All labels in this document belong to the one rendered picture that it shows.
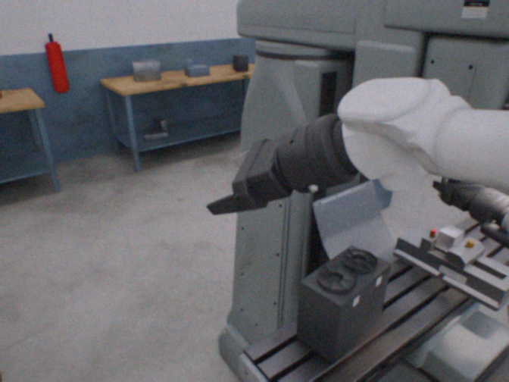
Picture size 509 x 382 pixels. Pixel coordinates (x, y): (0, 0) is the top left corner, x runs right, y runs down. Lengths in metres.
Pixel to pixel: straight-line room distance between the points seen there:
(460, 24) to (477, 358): 0.88
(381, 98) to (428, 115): 0.06
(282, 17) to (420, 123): 1.05
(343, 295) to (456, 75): 0.56
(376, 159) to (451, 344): 0.94
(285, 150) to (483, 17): 0.60
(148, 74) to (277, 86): 3.27
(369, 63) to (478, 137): 0.79
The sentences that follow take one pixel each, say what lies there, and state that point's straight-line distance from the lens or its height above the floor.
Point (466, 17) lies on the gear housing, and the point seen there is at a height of 1.66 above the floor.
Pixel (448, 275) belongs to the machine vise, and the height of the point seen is 0.94.
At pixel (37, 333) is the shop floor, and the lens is 2.63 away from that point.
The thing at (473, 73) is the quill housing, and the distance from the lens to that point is 1.01.
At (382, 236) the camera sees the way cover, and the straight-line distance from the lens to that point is 1.55.
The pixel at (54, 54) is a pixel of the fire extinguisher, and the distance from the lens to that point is 4.61.
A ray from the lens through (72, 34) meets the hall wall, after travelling 4.78.
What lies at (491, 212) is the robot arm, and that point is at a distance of 1.07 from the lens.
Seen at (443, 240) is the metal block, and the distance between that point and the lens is 1.34.
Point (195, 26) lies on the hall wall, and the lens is 5.30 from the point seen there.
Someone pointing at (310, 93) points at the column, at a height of 1.44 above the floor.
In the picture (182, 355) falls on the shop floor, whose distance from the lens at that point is 2.27.
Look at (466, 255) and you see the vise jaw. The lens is 1.32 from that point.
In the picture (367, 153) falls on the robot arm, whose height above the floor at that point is 1.55.
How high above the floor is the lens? 1.70
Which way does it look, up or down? 27 degrees down
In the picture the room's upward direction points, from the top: straight up
